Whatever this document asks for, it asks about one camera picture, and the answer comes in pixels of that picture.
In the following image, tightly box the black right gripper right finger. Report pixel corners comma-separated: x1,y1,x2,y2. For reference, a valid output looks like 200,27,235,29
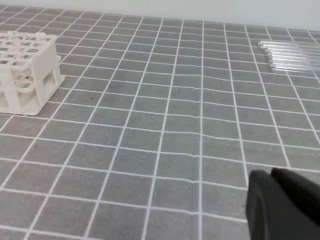
271,168,320,227

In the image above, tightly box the clear tube at pile front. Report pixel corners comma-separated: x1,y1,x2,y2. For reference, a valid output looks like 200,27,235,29
270,63,320,72

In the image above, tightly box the clear tube in pile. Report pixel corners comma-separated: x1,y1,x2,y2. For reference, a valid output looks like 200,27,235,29
265,50,320,59
269,56,320,66

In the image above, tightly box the grey white-grid tablecloth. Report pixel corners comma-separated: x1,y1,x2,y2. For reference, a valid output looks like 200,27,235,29
0,4,320,240

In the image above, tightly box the clear tube at pile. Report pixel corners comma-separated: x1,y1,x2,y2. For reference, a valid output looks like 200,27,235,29
270,63,320,72
259,41,320,50

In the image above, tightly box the white plastic test tube rack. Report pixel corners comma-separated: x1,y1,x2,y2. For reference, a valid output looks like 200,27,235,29
0,31,65,116

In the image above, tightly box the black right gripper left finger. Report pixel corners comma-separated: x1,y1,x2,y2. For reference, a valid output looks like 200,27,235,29
245,170,298,240

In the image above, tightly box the clear tube at pile back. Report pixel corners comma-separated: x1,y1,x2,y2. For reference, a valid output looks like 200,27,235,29
259,41,320,50

